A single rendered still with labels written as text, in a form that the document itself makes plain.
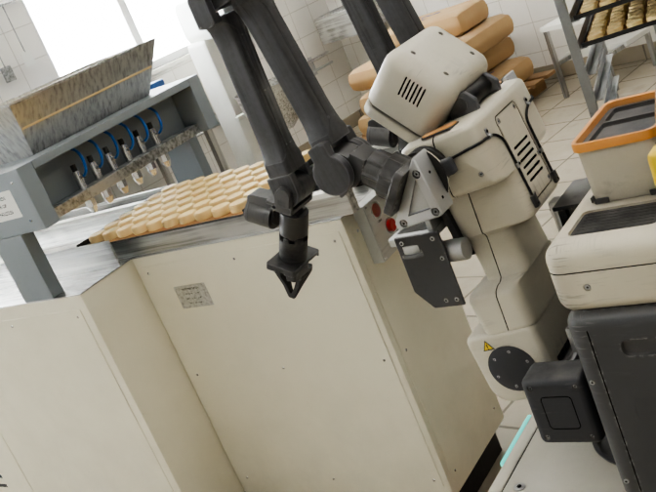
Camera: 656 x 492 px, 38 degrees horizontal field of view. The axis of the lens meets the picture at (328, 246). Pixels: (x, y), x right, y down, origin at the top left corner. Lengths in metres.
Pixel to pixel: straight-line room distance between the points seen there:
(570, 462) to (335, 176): 0.76
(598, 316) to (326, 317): 0.81
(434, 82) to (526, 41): 4.92
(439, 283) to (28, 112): 1.14
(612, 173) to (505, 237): 0.28
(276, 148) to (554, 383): 0.67
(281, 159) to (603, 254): 0.61
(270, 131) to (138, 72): 1.04
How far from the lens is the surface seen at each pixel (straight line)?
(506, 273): 1.86
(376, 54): 2.10
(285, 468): 2.61
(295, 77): 1.69
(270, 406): 2.50
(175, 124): 2.85
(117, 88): 2.69
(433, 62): 1.76
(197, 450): 2.65
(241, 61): 1.74
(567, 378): 1.78
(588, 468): 1.98
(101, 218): 3.01
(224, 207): 2.24
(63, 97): 2.54
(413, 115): 1.75
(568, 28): 3.23
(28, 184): 2.37
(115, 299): 2.48
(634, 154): 1.64
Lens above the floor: 1.38
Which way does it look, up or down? 17 degrees down
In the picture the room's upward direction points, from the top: 23 degrees counter-clockwise
